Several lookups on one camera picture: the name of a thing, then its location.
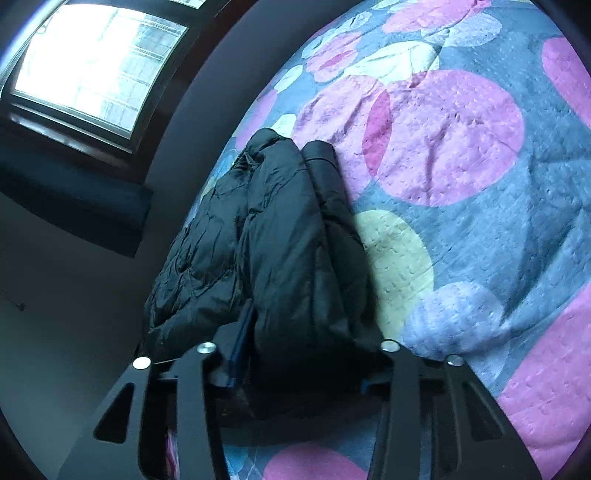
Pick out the black puffer jacket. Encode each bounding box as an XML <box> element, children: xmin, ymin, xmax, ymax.
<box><xmin>139</xmin><ymin>128</ymin><xmax>393</xmax><ymax>423</ymax></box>

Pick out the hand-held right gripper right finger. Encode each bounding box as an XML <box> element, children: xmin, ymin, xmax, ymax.
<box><xmin>360</xmin><ymin>339</ymin><xmax>543</xmax><ymax>480</ymax></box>

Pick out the blue curtain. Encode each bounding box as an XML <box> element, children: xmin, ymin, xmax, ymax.
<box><xmin>0</xmin><ymin>150</ymin><xmax>154</xmax><ymax>259</ymax></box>

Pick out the window with brown frame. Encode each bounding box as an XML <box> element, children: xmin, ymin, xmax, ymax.
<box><xmin>0</xmin><ymin>0</ymin><xmax>245</xmax><ymax>171</ymax></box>

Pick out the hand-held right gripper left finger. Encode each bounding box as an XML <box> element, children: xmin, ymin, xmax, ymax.
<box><xmin>58</xmin><ymin>305</ymin><xmax>256</xmax><ymax>480</ymax></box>

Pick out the dotted bed quilt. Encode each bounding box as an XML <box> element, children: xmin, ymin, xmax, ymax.
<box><xmin>157</xmin><ymin>0</ymin><xmax>591</xmax><ymax>480</ymax></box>

